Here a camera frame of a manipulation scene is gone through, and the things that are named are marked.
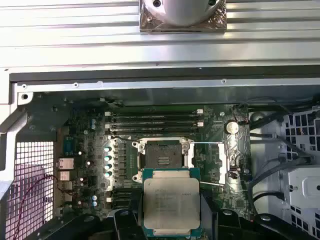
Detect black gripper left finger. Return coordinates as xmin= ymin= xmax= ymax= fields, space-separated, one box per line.
xmin=32 ymin=193 xmax=144 ymax=240

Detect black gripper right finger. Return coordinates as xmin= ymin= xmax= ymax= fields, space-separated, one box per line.
xmin=199 ymin=193 xmax=320 ymax=240

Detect thin wire locking lever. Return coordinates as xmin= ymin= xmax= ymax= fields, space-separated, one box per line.
xmin=199 ymin=180 xmax=225 ymax=188
xmin=109 ymin=135 xmax=138 ymax=145

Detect silver green CPU chip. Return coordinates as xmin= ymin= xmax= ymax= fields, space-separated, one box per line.
xmin=141 ymin=166 xmax=202 ymax=237

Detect metal socket cover frame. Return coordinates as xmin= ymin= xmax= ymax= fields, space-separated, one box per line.
xmin=186 ymin=140 xmax=230 ymax=188

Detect black RAM slot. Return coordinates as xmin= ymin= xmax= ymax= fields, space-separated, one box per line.
xmin=104 ymin=115 xmax=205 ymax=123
xmin=106 ymin=197 xmax=142 ymax=204
xmin=104 ymin=121 xmax=205 ymax=129
xmin=106 ymin=192 xmax=142 ymax=198
xmin=104 ymin=127 xmax=205 ymax=134
xmin=106 ymin=203 xmax=142 ymax=210
xmin=104 ymin=109 xmax=205 ymax=117

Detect CPU socket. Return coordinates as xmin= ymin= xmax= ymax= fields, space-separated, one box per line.
xmin=131 ymin=136 xmax=194 ymax=183

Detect silver rear port block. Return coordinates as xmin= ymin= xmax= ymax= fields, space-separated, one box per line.
xmin=57 ymin=157 xmax=75 ymax=169
xmin=57 ymin=181 xmax=74 ymax=201
xmin=59 ymin=169 xmax=73 ymax=181

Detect metal drive cage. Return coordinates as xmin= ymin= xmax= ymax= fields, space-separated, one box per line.
xmin=249 ymin=109 xmax=320 ymax=240

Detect blue rear port connector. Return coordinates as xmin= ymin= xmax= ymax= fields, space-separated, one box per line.
xmin=63 ymin=139 xmax=76 ymax=155

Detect round coin battery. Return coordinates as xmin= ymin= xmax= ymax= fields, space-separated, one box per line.
xmin=224 ymin=120 xmax=240 ymax=135

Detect green motherboard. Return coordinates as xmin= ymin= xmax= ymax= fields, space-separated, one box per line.
xmin=57 ymin=103 xmax=252 ymax=240

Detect black open PC case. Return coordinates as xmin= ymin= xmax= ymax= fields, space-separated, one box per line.
xmin=0 ymin=66 xmax=320 ymax=240

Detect thin red wire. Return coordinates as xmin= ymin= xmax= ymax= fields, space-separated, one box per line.
xmin=18 ymin=163 xmax=76 ymax=227

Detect black cable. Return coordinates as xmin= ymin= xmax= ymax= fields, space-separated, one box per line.
xmin=236 ymin=98 xmax=316 ymax=161

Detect square brown base plate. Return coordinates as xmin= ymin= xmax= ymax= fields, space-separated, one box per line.
xmin=138 ymin=0 xmax=228 ymax=34

